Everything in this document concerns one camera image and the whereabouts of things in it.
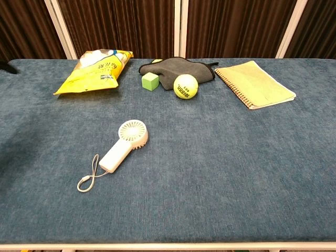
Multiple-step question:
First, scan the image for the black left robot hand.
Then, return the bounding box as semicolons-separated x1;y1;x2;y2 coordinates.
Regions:
0;60;19;75

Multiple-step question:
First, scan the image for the white handheld fan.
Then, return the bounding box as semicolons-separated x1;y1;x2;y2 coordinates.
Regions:
98;119;149;174

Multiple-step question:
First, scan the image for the brown pleated curtain panel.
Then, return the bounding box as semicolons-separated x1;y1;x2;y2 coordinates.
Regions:
0;0;67;64
57;0;176;59
284;0;336;59
185;0;298;59

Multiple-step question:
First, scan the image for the yellow snack bag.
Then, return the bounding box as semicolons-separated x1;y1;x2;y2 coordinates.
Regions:
52;48;134;96

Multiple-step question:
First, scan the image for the green cube block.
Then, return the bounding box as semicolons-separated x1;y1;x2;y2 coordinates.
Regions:
141;71;160;92

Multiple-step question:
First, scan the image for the grey microfibre cloth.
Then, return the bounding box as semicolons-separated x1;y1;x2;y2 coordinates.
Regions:
138;56;219;91

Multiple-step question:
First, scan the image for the yellow-green tennis ball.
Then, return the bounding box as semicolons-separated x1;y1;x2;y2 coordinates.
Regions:
173;73;199;99

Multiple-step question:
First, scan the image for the blue velvet table cloth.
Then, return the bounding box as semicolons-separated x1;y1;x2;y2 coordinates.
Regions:
0;58;336;245

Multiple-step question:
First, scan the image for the yellow spiral notebook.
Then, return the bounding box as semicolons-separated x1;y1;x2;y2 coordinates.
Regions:
214;60;297;110

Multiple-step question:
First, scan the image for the white slanted screen post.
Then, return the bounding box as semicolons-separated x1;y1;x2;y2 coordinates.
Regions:
275;0;308;59
44;0;78;60

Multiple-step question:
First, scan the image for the white upright screen post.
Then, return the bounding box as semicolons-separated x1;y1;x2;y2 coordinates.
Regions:
173;0;190;59

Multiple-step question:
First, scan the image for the white table frame rail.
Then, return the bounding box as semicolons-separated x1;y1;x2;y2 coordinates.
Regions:
0;242;336;252

